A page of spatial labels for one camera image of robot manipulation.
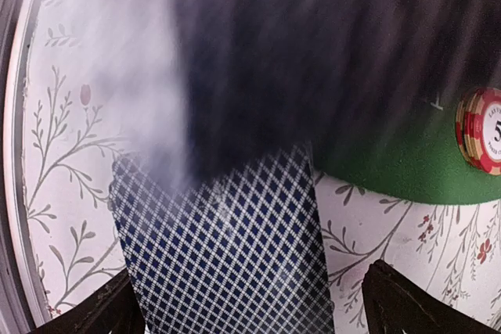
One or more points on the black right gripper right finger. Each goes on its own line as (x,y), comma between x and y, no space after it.
(394,304)

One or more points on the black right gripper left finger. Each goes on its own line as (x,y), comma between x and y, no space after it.
(113,308)

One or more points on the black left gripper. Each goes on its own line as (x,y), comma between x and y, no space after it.
(263,75)

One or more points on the blue checked card deck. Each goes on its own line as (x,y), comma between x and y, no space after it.
(241,254)

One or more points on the small chip stack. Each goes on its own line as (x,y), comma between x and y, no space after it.
(478,129)

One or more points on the green round poker mat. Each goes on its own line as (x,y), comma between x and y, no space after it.
(420,162)

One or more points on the floral white tablecloth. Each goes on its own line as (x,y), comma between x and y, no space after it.
(451,251)

